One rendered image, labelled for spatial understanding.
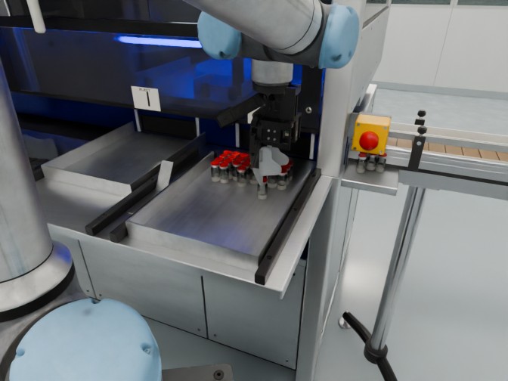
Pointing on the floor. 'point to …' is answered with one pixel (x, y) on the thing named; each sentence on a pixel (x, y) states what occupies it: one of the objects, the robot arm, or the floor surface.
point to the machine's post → (328, 164)
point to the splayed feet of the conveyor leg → (369, 345)
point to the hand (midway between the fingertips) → (260, 176)
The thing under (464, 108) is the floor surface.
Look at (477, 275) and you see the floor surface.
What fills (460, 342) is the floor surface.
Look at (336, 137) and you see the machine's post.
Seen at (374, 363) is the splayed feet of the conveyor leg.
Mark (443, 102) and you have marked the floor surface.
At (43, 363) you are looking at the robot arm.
